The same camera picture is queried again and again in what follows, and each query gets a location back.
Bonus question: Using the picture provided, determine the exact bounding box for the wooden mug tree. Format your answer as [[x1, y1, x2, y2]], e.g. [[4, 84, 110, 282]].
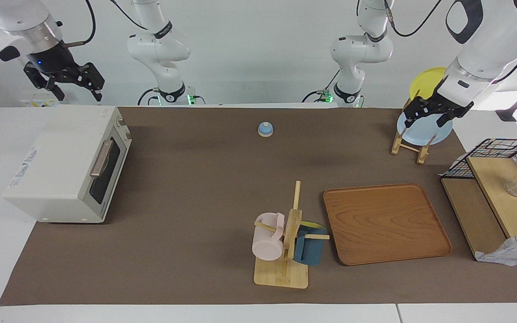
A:
[[253, 180, 331, 289]]

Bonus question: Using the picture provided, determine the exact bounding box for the yellow plate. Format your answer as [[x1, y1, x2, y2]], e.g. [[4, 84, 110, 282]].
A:
[[409, 67, 448, 100]]

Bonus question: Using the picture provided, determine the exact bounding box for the black overhead cable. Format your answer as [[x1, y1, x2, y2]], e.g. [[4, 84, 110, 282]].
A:
[[109, 0, 151, 33], [386, 0, 444, 38]]

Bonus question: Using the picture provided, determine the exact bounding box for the arm black gripper cable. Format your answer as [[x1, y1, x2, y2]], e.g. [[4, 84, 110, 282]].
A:
[[493, 48, 517, 84], [61, 0, 96, 48]]

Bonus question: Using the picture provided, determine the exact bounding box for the small white yellow box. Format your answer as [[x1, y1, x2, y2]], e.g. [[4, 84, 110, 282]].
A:
[[20, 99, 60, 108]]

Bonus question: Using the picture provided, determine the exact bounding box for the brown wooden tray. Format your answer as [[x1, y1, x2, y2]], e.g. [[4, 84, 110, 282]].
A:
[[323, 183, 453, 266]]

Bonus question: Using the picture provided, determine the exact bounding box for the wooden dish rack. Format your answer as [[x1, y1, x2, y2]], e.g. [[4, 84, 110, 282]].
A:
[[390, 96, 438, 165]]

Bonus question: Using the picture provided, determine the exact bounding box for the glass oven door with handle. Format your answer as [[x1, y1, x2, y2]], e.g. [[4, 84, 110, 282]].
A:
[[86, 128, 127, 211]]

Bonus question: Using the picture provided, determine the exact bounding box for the white toaster oven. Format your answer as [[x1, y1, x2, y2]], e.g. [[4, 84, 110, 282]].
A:
[[2, 105, 132, 224]]

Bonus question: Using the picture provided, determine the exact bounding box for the right arm black gripper cable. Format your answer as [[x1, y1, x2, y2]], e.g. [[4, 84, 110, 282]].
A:
[[61, 0, 96, 48]]

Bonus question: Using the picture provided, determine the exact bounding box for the pink mug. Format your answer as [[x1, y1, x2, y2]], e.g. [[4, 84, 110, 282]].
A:
[[252, 212, 286, 261]]

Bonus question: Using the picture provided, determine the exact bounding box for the black base cable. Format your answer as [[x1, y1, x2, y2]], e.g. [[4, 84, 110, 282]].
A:
[[137, 87, 161, 107], [302, 67, 342, 103]]

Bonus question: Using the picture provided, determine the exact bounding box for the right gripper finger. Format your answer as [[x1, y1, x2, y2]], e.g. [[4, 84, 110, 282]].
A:
[[66, 63, 105, 102], [24, 63, 66, 101]]

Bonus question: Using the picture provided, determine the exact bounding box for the light blue plate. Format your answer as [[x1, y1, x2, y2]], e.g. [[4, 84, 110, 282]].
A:
[[397, 110, 454, 146]]

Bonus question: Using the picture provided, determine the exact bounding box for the dark blue mug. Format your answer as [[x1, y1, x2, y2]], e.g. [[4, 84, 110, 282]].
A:
[[293, 221, 327, 266]]

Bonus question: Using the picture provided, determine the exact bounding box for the left arm black gripper cable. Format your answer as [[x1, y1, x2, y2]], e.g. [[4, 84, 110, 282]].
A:
[[493, 48, 517, 84]]

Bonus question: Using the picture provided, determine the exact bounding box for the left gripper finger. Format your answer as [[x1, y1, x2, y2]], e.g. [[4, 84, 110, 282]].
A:
[[437, 104, 474, 128], [403, 100, 429, 125]]

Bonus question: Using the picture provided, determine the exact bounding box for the black wire grid basket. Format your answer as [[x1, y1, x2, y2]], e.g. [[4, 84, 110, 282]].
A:
[[443, 138, 517, 207]]

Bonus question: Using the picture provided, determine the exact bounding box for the brown table mat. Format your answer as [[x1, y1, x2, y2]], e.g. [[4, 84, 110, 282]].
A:
[[0, 106, 517, 306]]

